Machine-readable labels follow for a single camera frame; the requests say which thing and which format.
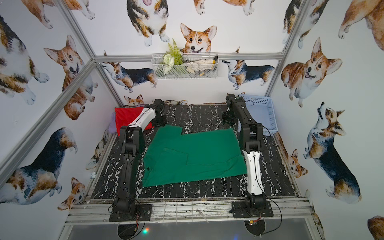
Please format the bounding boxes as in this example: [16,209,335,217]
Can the light blue plastic basket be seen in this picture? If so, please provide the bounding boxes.
[239,94,278,137]

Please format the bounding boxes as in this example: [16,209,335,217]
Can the green t-shirt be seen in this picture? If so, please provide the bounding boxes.
[143,125,247,187]

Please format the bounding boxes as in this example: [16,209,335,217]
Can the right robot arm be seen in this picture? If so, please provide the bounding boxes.
[222,94,267,215]

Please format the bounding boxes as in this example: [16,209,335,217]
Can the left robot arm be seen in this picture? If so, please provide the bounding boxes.
[110,99,166,222]

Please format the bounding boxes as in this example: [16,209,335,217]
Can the folded red t-shirt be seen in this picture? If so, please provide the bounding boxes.
[115,107,156,136]

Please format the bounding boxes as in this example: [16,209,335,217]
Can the folded lilac t-shirt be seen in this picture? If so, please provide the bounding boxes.
[108,112,117,134]

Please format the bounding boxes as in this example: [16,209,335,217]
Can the cream cloth items in basket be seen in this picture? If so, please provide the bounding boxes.
[183,56,218,76]

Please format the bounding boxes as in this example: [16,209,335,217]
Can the green fern plant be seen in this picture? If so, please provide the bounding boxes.
[163,39,184,74]

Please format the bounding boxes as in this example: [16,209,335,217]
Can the white wire wall basket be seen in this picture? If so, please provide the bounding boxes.
[151,54,219,79]

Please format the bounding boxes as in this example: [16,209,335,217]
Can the aluminium frame back bar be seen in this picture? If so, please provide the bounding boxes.
[94,53,284,63]

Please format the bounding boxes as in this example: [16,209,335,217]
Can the aluminium frame bar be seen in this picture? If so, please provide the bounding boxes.
[94,53,284,63]
[1,60,96,187]

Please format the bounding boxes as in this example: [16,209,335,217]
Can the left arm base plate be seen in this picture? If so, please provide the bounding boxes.
[109,203,153,222]

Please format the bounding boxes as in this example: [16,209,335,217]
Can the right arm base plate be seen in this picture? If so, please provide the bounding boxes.
[229,201,274,219]

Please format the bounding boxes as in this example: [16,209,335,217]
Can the aluminium front rail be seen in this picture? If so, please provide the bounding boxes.
[65,198,314,226]

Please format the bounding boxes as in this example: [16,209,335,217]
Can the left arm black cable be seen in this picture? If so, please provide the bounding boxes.
[115,149,149,240]

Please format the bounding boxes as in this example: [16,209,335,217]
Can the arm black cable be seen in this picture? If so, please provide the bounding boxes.
[115,149,149,240]
[244,99,283,235]

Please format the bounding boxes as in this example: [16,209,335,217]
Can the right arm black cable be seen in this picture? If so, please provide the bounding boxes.
[244,99,283,235]

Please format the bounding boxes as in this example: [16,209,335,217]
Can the aluminium frame left bar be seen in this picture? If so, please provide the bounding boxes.
[1,60,96,187]

